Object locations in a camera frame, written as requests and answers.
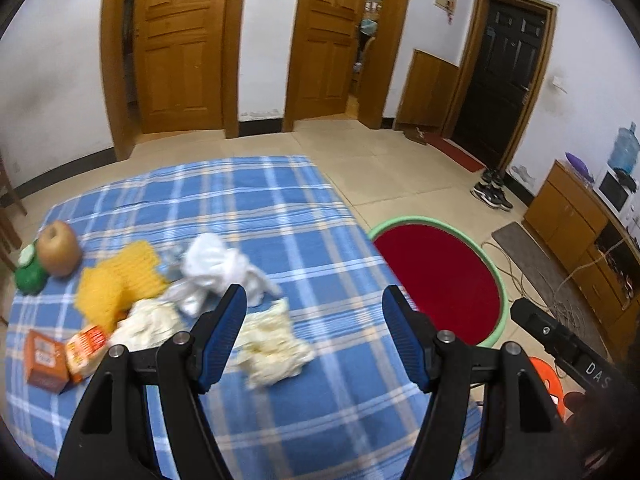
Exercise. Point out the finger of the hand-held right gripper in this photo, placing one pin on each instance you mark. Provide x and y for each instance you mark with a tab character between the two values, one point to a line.
537	325

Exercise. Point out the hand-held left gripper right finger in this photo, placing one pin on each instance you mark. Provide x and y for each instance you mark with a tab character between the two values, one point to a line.
405	340

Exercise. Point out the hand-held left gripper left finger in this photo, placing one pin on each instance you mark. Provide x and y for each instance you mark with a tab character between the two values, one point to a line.
225	340

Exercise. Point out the cream paper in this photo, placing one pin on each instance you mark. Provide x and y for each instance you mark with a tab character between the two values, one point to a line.
145	322
272	345

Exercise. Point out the red basin with green rim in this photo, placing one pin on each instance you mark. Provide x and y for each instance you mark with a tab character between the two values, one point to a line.
440	275

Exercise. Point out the orange snack packet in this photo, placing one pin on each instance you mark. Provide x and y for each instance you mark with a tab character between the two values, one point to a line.
86	352

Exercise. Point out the orange cardboard box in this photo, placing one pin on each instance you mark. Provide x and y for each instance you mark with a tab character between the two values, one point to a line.
45	360

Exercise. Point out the orange plastic stool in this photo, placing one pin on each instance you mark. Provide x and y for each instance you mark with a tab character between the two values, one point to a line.
547	385

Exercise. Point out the grey floor mat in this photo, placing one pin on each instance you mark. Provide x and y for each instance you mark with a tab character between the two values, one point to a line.
530	255

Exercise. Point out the wooden low cabinet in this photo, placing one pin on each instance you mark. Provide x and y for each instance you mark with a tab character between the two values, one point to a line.
560	210

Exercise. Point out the blue plaid table cloth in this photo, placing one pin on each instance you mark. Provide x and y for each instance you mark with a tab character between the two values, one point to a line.
310	230

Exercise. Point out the white microwave oven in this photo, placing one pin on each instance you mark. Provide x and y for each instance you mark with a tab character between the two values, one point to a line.
612	192

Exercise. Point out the purple cloth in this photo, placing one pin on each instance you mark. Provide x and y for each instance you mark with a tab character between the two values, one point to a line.
577	164

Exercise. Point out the black item on microwave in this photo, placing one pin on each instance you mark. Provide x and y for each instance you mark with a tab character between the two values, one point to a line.
625	177

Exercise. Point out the brown apple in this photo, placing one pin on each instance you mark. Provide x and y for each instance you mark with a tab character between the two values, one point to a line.
60	250

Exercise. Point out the red doormat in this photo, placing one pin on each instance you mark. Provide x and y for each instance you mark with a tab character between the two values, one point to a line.
455	152

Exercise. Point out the blue water jug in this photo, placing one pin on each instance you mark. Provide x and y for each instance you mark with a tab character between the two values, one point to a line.
625	147

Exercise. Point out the brown slipper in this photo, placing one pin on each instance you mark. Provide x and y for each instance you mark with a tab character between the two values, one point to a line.
415	136

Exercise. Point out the green plastic toy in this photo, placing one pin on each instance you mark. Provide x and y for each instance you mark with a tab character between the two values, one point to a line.
29	272

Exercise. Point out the black entrance door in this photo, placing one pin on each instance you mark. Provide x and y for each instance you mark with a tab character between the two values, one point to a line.
500	80

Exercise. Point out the closed wooden door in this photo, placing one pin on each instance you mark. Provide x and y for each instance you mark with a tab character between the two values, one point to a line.
177	45

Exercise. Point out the open wooden door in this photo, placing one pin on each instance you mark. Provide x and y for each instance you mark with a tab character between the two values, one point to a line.
325	40

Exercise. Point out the white wall switch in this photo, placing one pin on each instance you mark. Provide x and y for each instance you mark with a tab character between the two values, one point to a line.
560	83

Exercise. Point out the wooden wall panel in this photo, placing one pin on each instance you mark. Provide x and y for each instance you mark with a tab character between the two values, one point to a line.
425	90

